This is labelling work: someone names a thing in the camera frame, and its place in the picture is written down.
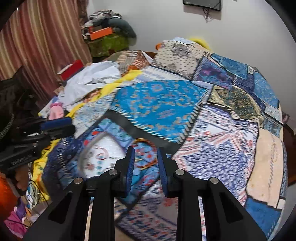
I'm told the red blue beaded bracelet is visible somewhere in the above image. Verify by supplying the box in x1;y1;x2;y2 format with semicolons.
86;148;110;172

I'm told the brown woven cord bracelet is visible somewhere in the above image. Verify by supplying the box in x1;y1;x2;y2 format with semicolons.
132;138;159;169

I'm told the orange sleeve forearm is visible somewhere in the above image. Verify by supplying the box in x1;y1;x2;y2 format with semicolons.
0;177;18;222

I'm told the left hand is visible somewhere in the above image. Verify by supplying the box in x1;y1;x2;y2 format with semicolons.
13;164;29;191

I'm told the yellow printed garment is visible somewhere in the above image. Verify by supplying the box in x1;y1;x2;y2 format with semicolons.
30;70;142;202

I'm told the heart-shaped blue tin box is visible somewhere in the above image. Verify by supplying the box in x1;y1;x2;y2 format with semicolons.
77;132;126;179

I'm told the white crumpled garment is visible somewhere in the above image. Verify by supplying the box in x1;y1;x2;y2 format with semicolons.
58;61;121;107

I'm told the red white box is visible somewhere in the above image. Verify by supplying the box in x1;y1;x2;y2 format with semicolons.
57;60;84;81

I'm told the striped brown curtain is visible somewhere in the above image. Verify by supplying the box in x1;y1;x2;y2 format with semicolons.
1;1;92;104

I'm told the green patterned covered stand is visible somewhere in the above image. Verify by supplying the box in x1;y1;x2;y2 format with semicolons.
87;34;129;58

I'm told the striped orange pillow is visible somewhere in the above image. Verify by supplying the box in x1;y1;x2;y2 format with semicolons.
108;50;153;76

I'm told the blue patchwork bed quilt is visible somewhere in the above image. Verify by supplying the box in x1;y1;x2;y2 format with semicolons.
42;38;287;240

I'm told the orange box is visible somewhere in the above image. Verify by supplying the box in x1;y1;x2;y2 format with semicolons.
90;27;113;41

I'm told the pile of dark clothes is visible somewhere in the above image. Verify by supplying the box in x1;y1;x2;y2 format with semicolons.
81;9;137;40

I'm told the yellow plush toy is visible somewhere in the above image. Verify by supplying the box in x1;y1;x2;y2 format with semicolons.
189;38;211;51

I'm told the small wall monitor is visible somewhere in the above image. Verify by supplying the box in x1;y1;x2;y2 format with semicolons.
183;0;221;11

